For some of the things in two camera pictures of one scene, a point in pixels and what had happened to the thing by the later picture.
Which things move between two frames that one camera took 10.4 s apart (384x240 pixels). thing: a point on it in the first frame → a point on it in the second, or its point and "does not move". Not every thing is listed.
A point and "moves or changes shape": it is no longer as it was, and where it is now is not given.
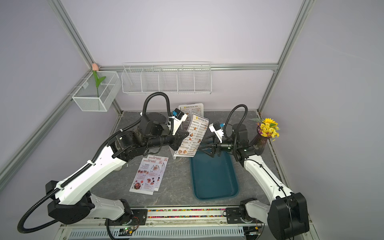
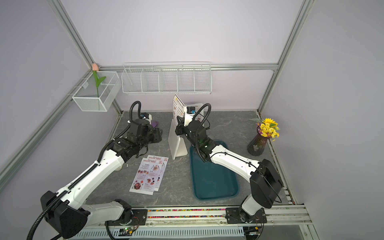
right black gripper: [214, 147] → [181, 127]
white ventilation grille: [178, 232] does not move
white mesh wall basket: [89, 97] does not move
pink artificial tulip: [95, 68] does not move
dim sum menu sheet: [196, 129] moves or changes shape
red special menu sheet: [164, 161] does not move
